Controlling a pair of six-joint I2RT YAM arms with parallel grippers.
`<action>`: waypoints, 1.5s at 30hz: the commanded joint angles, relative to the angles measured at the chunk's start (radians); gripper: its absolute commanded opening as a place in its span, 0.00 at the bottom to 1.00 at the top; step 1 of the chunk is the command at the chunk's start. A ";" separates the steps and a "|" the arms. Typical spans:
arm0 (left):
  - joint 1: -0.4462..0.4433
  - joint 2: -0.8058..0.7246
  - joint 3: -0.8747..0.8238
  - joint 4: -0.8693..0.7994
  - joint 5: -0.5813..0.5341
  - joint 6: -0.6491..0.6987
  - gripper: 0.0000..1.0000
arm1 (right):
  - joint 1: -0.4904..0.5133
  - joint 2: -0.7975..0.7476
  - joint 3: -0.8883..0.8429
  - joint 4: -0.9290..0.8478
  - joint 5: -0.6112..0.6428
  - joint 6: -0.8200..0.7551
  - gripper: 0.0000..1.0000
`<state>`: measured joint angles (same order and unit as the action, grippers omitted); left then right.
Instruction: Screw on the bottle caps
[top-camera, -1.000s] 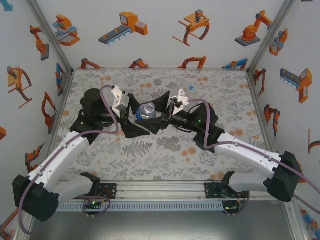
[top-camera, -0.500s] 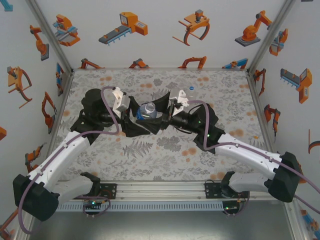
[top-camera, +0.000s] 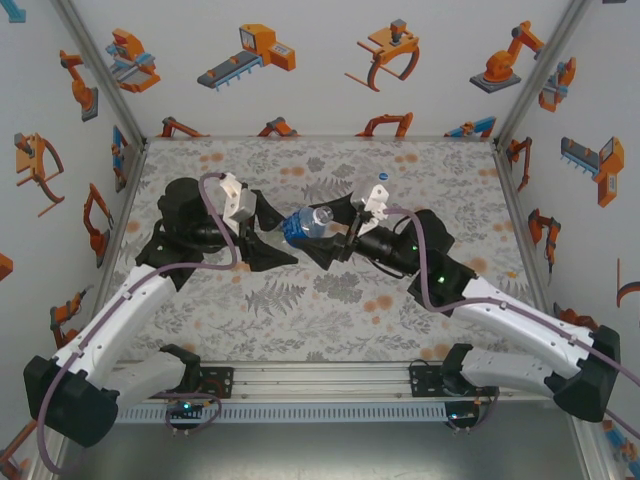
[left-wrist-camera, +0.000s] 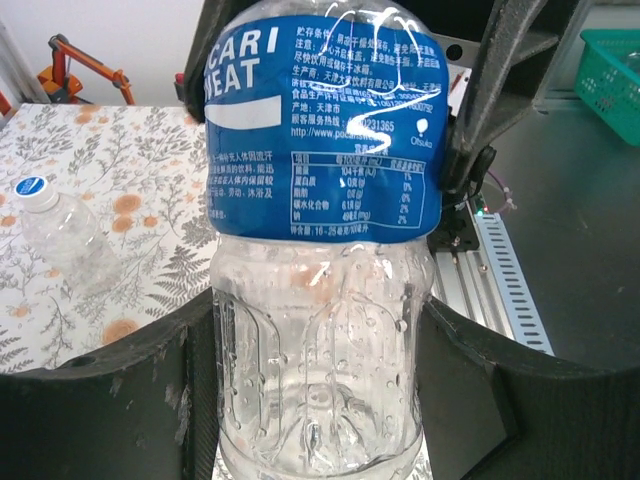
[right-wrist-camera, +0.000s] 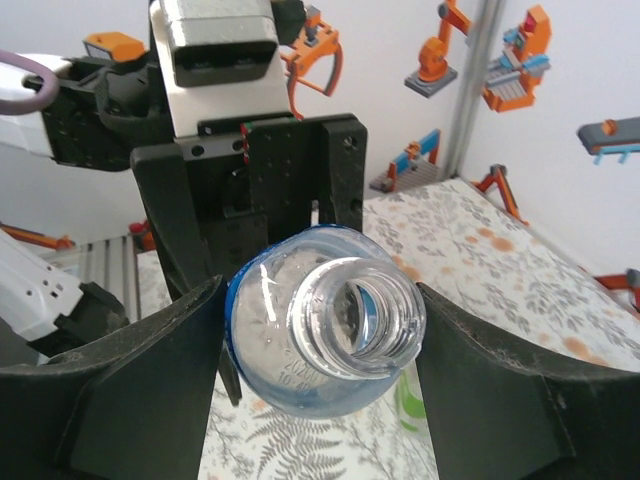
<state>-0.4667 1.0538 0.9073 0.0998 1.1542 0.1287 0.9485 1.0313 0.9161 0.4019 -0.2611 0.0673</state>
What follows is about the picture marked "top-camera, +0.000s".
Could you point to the floral table cloth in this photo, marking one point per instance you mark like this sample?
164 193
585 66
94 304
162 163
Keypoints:
300 325

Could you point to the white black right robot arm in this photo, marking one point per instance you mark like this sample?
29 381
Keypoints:
525 320

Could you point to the small circuit board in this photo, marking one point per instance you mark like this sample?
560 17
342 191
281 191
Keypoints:
461 415
185 406

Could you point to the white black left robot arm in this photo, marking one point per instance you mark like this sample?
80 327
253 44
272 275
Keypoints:
115 320

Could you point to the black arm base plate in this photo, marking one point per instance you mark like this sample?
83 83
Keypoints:
425 380
220 382

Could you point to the blue label plastic bottle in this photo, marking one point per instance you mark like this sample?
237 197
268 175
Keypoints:
300 227

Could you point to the aluminium table edge rail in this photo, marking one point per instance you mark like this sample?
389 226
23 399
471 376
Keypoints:
320 382

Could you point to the aluminium table side rail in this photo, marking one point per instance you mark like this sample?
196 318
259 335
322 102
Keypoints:
504 167
135 175

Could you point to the aluminium corner post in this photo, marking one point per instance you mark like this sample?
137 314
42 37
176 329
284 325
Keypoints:
100 75
542 75

